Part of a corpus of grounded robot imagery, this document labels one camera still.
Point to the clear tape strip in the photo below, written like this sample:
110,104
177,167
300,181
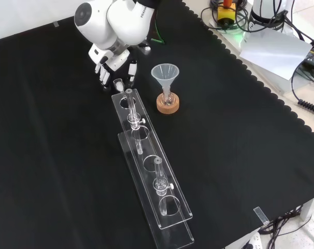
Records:
56,24
260,215

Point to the pale board sheet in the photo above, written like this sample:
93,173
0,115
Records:
273,52

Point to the black bench cloth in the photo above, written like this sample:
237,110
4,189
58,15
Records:
69,129

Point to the white table leg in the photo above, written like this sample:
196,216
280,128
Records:
309,208

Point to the clear acrylic funnel stand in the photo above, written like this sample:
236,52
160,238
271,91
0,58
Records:
157,181

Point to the small round-bottom glass flask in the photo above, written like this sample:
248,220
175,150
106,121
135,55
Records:
167,99

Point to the translucent plastic funnel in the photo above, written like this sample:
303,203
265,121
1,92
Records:
164,74

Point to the white power strip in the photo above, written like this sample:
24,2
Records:
253,241

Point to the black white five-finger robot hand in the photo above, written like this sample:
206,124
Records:
109,58

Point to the yellow stop button box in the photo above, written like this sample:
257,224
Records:
225,15

